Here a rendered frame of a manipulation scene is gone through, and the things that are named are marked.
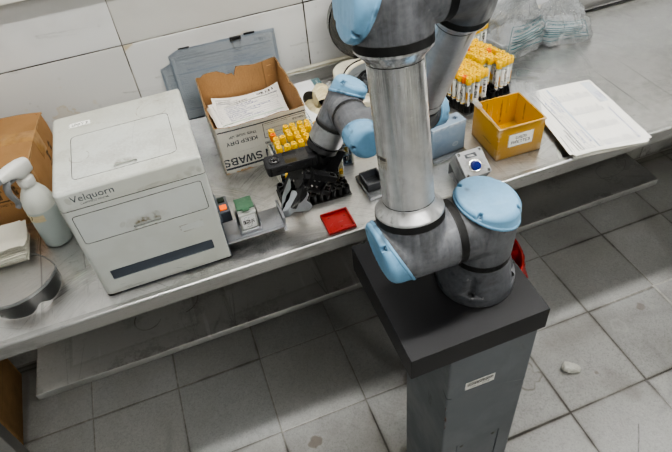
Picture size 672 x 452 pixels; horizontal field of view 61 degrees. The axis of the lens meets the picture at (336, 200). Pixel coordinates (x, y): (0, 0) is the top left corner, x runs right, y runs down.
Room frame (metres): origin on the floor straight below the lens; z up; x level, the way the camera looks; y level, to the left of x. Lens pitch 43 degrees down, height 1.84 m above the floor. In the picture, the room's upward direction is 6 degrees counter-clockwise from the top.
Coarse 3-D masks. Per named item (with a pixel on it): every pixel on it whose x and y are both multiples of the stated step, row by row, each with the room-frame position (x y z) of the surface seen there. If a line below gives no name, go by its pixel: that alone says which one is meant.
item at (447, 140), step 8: (456, 112) 1.21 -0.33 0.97; (448, 120) 1.18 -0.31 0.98; (456, 120) 1.18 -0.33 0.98; (464, 120) 1.18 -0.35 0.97; (440, 128) 1.15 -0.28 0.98; (448, 128) 1.16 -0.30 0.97; (456, 128) 1.17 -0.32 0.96; (464, 128) 1.18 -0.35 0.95; (432, 136) 1.14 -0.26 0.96; (440, 136) 1.15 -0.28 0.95; (448, 136) 1.16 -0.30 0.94; (456, 136) 1.17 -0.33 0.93; (464, 136) 1.18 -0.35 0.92; (432, 144) 1.14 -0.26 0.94; (440, 144) 1.15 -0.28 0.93; (448, 144) 1.16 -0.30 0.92; (456, 144) 1.17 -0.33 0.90; (432, 152) 1.14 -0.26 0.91; (440, 152) 1.15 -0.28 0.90; (448, 152) 1.16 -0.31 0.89; (456, 152) 1.16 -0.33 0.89; (432, 160) 1.14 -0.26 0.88; (440, 160) 1.13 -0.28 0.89
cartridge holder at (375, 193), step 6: (372, 168) 1.10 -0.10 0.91; (360, 174) 1.08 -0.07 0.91; (366, 174) 1.09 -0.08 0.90; (372, 174) 1.10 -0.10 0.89; (378, 174) 1.09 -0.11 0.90; (360, 180) 1.08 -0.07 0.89; (366, 180) 1.08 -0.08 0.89; (372, 180) 1.08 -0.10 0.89; (378, 180) 1.08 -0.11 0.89; (366, 186) 1.05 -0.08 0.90; (372, 186) 1.04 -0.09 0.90; (378, 186) 1.05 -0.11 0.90; (366, 192) 1.04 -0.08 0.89; (372, 192) 1.04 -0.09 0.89; (378, 192) 1.04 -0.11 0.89; (372, 198) 1.02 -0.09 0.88
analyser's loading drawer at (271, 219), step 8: (256, 208) 0.97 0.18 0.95; (272, 208) 0.99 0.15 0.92; (280, 208) 0.97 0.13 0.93; (264, 216) 0.97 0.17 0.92; (272, 216) 0.97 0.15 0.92; (280, 216) 0.96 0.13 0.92; (224, 224) 0.96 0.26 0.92; (232, 224) 0.95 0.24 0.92; (264, 224) 0.94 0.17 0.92; (272, 224) 0.94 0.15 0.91; (280, 224) 0.94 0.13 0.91; (232, 232) 0.93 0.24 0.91; (240, 232) 0.92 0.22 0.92; (248, 232) 0.92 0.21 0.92; (256, 232) 0.92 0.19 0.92; (264, 232) 0.92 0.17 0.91; (232, 240) 0.90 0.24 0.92; (240, 240) 0.91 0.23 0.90
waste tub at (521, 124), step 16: (512, 96) 1.27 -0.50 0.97; (480, 112) 1.21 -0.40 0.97; (496, 112) 1.26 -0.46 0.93; (512, 112) 1.27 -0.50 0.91; (528, 112) 1.21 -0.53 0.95; (480, 128) 1.20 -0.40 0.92; (496, 128) 1.13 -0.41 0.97; (512, 128) 1.12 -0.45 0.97; (528, 128) 1.14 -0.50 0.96; (496, 144) 1.12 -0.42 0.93; (512, 144) 1.13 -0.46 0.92; (528, 144) 1.14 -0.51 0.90; (496, 160) 1.12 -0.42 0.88
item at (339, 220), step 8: (344, 208) 1.00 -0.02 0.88; (320, 216) 0.98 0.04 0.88; (328, 216) 0.98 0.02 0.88; (336, 216) 0.98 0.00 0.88; (344, 216) 0.98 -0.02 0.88; (328, 224) 0.96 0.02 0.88; (336, 224) 0.95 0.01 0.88; (344, 224) 0.95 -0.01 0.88; (352, 224) 0.95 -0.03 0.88; (328, 232) 0.93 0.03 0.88; (336, 232) 0.93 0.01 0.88
